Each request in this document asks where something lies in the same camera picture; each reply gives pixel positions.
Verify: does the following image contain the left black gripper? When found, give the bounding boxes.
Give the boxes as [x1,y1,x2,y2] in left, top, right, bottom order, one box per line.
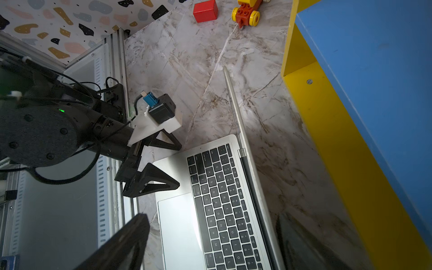
[114,129,182,198]

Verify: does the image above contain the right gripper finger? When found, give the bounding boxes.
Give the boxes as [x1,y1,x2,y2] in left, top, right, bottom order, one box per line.
[76,213,150,270]

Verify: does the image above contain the silver laptop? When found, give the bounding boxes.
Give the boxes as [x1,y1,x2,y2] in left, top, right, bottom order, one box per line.
[155,70,285,270]

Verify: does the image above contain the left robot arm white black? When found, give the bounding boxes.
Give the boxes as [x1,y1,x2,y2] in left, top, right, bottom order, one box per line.
[1,50,182,198]

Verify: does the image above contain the red toy block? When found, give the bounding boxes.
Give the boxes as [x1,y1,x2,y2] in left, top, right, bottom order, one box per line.
[193,0,218,23]

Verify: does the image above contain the yellow red toy car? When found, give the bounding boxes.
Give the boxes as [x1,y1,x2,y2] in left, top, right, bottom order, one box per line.
[231,0,270,29]

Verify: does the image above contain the yellow shelf pink blue boards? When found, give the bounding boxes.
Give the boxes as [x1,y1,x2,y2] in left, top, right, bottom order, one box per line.
[282,1,432,270]

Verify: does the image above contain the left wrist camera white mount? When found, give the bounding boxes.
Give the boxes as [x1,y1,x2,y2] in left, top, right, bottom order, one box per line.
[128,92,182,146]

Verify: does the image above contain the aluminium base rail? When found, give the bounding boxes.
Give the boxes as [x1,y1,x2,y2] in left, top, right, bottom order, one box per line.
[1,30,137,270]

